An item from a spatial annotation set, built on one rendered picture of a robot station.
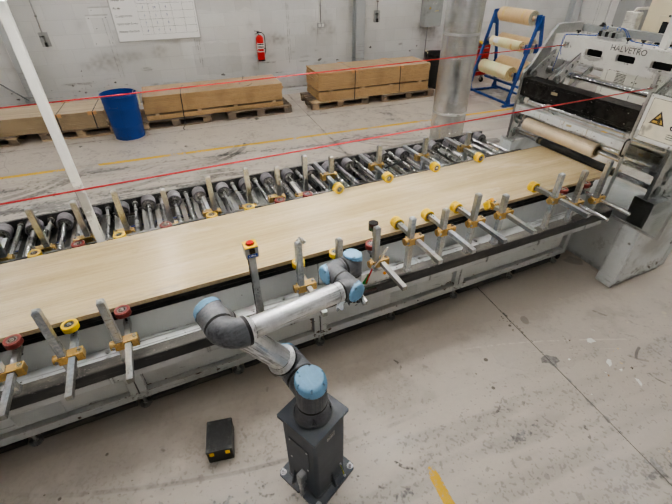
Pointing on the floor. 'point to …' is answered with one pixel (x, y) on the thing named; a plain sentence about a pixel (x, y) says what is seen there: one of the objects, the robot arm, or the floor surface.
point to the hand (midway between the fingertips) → (350, 307)
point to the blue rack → (520, 64)
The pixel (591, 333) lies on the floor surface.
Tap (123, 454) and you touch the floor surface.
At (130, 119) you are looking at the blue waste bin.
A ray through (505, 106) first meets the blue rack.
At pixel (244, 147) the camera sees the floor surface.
